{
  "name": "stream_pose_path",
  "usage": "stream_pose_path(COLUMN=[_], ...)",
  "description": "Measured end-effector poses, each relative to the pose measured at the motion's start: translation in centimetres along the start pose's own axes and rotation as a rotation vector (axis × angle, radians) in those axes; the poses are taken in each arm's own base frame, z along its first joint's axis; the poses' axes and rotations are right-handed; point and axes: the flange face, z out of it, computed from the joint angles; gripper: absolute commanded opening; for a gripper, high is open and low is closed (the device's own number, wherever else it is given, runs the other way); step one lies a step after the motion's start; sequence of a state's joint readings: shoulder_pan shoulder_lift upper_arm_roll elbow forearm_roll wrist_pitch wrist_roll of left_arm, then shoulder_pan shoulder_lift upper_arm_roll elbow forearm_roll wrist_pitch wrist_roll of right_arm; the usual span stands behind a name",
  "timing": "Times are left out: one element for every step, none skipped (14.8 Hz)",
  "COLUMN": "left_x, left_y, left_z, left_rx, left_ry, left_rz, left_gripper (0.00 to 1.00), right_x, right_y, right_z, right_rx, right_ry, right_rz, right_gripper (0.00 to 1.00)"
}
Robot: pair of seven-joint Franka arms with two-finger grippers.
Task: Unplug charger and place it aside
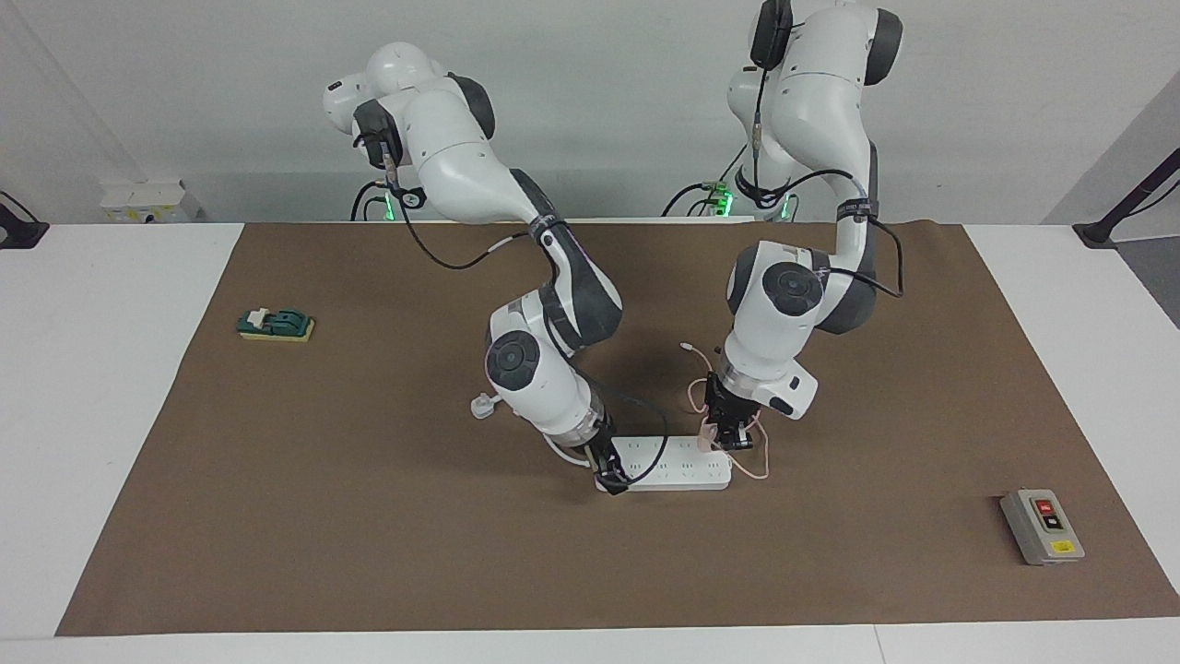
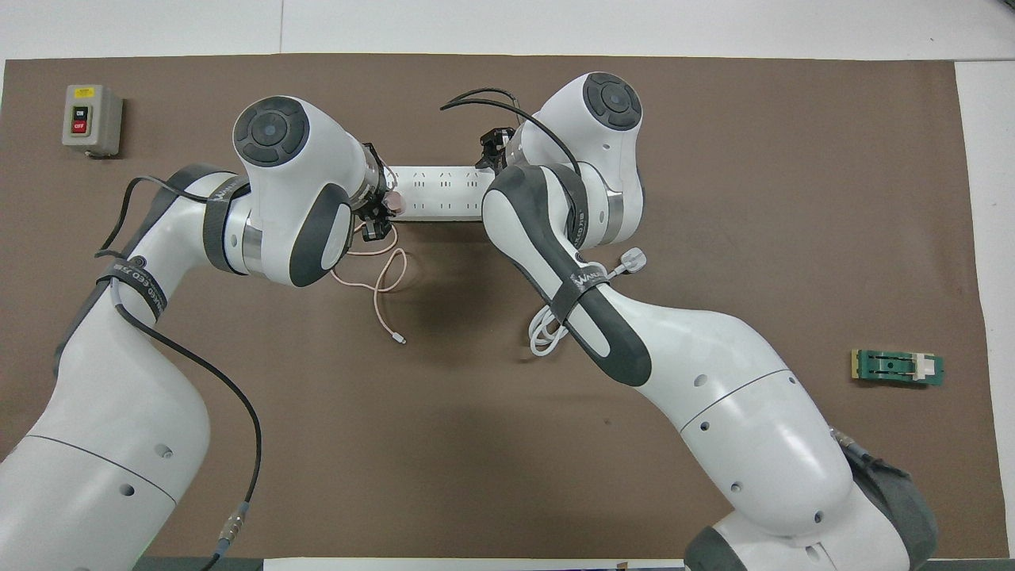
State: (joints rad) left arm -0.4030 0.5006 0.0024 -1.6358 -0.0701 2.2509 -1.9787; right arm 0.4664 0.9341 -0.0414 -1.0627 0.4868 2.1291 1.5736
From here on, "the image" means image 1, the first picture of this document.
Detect white power strip with cord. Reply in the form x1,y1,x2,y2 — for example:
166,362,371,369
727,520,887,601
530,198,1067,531
470,391,733,492

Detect pink charging cable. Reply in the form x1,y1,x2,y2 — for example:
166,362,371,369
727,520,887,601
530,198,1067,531
679,341,773,481

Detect brown table mat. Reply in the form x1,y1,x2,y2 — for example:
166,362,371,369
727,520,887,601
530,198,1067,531
55,221,1180,638

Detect black angled stand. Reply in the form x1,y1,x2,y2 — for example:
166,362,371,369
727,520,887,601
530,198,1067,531
1073,148,1180,251

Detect black clamp stand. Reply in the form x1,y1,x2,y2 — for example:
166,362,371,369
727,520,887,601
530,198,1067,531
0,190,50,251

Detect black left base cables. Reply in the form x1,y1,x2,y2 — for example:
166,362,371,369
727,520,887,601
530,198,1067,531
661,142,749,219

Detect black base cables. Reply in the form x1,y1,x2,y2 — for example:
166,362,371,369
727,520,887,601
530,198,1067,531
661,142,749,219
349,179,408,223

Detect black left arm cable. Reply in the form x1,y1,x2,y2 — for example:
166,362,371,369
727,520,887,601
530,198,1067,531
746,55,905,302

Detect grey on-off switch box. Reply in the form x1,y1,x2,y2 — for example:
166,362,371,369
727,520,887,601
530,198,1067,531
999,488,1087,567

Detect black right base cables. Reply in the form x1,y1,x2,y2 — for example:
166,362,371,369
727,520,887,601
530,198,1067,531
349,179,408,223

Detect green knife switch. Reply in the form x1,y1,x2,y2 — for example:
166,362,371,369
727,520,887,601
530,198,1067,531
236,306,317,344

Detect white wall socket box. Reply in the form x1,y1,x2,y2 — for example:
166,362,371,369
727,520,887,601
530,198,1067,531
100,179,207,225

